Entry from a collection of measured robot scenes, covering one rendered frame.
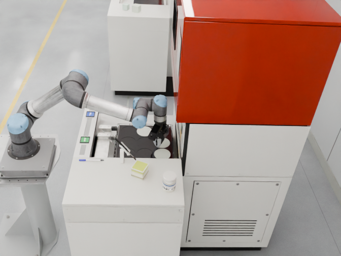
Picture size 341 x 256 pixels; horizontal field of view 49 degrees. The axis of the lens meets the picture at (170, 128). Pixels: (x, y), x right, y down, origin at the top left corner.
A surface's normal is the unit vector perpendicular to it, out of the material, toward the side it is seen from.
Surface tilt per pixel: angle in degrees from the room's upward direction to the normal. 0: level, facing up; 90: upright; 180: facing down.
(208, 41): 90
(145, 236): 90
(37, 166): 2
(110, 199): 0
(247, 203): 90
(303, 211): 0
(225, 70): 90
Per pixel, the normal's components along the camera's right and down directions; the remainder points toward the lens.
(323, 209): 0.05, -0.78
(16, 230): 0.07, 0.62
